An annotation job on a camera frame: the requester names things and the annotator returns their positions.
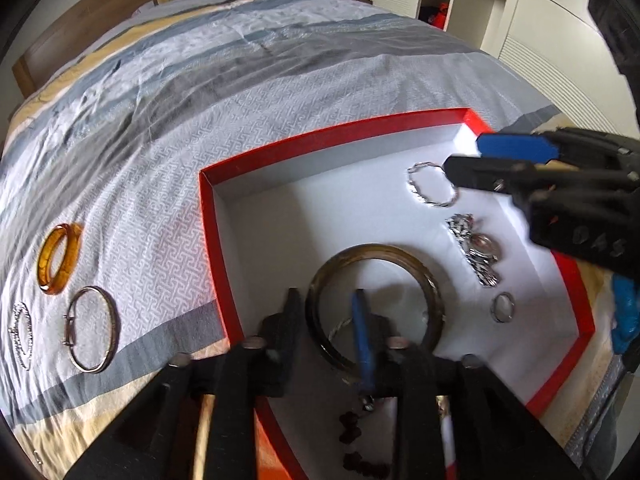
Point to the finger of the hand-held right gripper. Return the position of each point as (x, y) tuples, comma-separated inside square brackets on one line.
[(515, 146), (475, 172)]

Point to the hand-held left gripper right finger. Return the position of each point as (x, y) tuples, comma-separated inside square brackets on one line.
[(361, 340)]

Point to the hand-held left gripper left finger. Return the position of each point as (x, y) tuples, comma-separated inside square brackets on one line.
[(290, 330)]

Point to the dark brown bangle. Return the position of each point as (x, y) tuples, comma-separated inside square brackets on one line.
[(325, 270)]

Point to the silver wristwatch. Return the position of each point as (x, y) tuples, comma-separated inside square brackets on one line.
[(475, 250)]

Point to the red shallow box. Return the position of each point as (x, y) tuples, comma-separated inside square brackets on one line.
[(350, 220)]

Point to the person's right hand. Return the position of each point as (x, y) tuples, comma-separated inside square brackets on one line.
[(627, 315)]

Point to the white wardrobe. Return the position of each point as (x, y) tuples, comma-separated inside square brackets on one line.
[(540, 20)]

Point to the red item in wardrobe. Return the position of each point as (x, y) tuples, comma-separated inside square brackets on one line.
[(440, 16)]

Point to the silver hinged bangle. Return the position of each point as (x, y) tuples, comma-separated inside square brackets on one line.
[(114, 320)]

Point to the person's grey-blue clothing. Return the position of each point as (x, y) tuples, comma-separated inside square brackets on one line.
[(600, 410)]

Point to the amber bangle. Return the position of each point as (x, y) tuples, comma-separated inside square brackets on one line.
[(47, 280)]

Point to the striped blue yellow blanket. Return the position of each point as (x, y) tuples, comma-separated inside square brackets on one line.
[(200, 70)]

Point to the wooden headboard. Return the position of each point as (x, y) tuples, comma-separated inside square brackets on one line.
[(75, 30)]

